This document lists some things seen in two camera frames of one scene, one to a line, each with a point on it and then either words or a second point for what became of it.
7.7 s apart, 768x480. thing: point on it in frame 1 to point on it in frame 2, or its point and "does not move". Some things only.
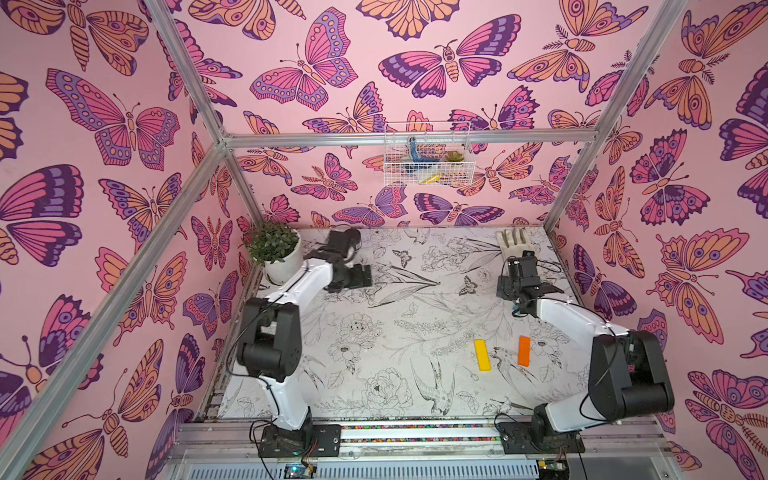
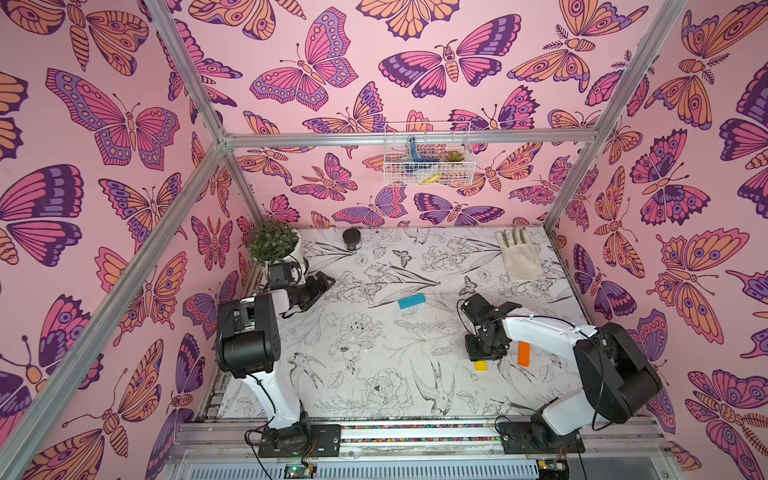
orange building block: (524, 351) does not move
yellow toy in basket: (434, 178) does not move
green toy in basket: (454, 156) does not move
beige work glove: (515, 242) does not move
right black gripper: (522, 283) to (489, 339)
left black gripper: (363, 282) to (316, 292)
